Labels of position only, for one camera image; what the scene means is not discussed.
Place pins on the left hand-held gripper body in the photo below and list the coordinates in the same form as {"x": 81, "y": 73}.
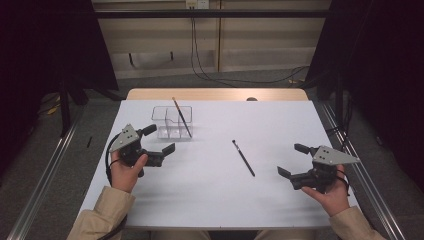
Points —
{"x": 131, "y": 146}

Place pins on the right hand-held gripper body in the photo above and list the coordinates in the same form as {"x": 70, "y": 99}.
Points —
{"x": 320, "y": 171}

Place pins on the clear plastic divided organizer box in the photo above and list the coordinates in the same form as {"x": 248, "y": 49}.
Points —
{"x": 168, "y": 125}

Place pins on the orange-tipped black makeup brush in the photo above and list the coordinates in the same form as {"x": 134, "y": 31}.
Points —
{"x": 182, "y": 118}

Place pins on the thin black makeup brush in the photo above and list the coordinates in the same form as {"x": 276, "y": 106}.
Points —
{"x": 244, "y": 159}

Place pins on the person's right hand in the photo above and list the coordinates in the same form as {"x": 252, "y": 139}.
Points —
{"x": 333, "y": 198}

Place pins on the person's left hand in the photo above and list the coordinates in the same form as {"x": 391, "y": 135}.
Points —
{"x": 125, "y": 176}

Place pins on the small black stick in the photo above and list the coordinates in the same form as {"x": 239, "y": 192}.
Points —
{"x": 89, "y": 142}

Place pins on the black metal stand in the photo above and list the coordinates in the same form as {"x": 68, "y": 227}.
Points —
{"x": 65, "y": 110}
{"x": 339, "y": 100}

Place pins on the person's right leg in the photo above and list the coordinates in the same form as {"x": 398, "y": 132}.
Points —
{"x": 286, "y": 235}

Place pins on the white table cover board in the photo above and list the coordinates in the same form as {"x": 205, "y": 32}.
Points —
{"x": 216, "y": 200}

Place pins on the yellow object on floor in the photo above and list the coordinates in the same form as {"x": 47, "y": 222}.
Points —
{"x": 53, "y": 109}

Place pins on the black curtain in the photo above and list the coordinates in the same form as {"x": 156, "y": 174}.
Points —
{"x": 383, "y": 66}
{"x": 40, "y": 50}

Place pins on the aluminium floor rail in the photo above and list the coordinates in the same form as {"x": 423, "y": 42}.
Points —
{"x": 376, "y": 200}
{"x": 43, "y": 183}

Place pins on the black horizontal frame bar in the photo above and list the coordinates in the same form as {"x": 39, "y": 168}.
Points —
{"x": 213, "y": 13}

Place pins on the white wall power outlet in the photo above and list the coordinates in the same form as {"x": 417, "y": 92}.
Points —
{"x": 197, "y": 4}

